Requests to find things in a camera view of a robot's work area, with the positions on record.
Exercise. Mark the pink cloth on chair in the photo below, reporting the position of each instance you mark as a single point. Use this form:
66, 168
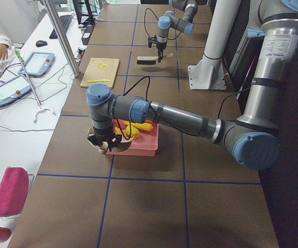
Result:
14, 188

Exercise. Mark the aluminium frame post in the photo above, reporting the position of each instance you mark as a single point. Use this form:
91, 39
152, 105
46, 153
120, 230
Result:
57, 25

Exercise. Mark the yellow plastic knife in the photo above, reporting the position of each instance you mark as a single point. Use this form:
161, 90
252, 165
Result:
99, 80

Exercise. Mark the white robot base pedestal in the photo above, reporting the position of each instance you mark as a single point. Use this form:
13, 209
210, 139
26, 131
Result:
209, 73

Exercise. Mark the teach pendant far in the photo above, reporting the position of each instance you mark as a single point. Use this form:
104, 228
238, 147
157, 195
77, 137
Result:
38, 63

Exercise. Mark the lemon slice near logo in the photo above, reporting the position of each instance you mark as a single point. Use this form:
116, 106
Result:
104, 67

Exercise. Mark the person hand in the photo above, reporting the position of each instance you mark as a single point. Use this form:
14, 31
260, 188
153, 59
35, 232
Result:
3, 52

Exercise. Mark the toy ginger root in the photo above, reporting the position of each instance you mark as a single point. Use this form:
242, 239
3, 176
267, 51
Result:
118, 131

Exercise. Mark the black box with label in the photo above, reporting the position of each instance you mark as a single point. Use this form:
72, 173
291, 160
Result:
86, 36

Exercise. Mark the metal rod with green tip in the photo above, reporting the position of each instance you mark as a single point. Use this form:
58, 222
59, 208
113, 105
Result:
28, 78

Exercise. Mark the black computer mouse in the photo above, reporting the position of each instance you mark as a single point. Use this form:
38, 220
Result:
41, 43

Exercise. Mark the pink plastic bin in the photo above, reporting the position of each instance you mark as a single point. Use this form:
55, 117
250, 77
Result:
145, 145

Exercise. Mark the yellow toy corn cob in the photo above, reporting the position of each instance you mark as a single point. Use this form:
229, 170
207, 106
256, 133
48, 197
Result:
140, 126

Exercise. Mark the teach pendant near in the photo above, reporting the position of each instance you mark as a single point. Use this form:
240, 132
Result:
13, 89

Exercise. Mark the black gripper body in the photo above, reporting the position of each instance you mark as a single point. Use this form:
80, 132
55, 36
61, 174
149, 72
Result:
161, 46
102, 133

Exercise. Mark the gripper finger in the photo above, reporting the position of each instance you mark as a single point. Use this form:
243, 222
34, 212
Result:
160, 55
110, 145

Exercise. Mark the teach pendant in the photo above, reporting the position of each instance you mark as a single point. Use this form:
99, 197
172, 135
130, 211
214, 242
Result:
13, 89
38, 63

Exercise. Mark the wooden cutting board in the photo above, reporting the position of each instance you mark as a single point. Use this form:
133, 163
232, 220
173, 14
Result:
94, 73

